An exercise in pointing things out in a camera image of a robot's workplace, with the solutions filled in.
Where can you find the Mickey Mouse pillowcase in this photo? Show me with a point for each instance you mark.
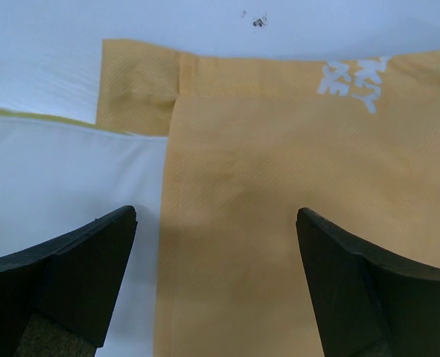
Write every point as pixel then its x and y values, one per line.
pixel 252 141

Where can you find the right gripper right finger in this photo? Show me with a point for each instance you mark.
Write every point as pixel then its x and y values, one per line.
pixel 367 301

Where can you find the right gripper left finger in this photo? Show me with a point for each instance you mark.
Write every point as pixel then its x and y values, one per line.
pixel 57 297

